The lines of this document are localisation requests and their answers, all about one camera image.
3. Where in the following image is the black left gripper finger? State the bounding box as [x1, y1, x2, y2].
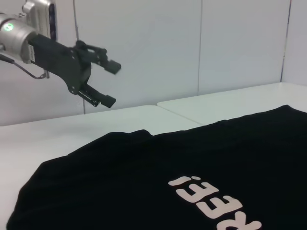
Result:
[75, 40, 122, 75]
[77, 83, 118, 109]

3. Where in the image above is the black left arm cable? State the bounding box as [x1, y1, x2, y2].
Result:
[0, 54, 50, 80]

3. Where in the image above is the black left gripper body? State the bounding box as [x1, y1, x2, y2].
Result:
[28, 33, 92, 96]

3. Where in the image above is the black shirt with FREE print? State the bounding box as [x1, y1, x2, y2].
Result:
[7, 104, 307, 230]

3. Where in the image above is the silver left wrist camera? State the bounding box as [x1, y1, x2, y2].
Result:
[22, 0, 59, 41]

